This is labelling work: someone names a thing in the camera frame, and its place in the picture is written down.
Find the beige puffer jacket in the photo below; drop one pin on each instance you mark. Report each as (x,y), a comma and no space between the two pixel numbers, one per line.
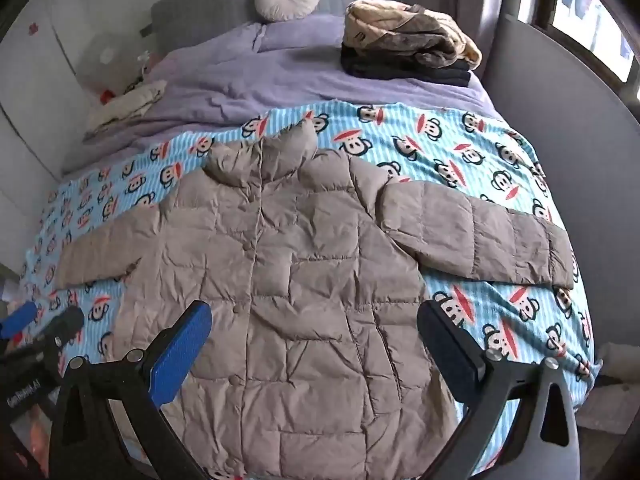
(300,285)

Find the red wardrobe sticker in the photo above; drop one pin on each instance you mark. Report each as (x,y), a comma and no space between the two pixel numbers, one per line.
(33,28)

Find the white standing fan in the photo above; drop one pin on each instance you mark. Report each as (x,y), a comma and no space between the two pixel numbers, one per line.
(107,57)

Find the blue monkey printed blanket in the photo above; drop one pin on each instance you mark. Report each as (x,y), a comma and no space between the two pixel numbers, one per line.
(450,160)

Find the window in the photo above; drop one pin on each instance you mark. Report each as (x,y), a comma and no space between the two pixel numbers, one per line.
(590,5)

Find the grey curtain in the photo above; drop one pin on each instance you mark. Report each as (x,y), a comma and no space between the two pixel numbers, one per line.
(500,5)

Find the purple pillow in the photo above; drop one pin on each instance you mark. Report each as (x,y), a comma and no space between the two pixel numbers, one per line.
(300,35)
(215,52)

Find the grey brown garment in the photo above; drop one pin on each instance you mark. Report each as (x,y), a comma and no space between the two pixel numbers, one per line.
(425,45)

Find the cream folded clothes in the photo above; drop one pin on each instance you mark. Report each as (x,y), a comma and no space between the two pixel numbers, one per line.
(125,107)

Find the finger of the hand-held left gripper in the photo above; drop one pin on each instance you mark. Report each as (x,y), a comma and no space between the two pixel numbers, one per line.
(17,320)
(62,325)

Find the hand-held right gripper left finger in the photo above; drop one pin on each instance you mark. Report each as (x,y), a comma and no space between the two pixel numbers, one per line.
(180,355)

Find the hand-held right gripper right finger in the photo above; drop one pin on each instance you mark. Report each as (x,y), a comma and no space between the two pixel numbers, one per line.
(450,355)

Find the purple duvet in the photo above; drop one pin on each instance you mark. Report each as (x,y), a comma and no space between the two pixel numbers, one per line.
(300,80)

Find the hanging blue pants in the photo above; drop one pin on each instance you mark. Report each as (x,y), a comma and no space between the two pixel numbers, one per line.
(626,50)

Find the white wardrobe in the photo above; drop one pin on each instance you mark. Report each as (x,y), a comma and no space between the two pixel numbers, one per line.
(45,85)

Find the black folded garment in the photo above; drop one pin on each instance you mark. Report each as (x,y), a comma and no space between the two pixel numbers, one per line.
(400,72)

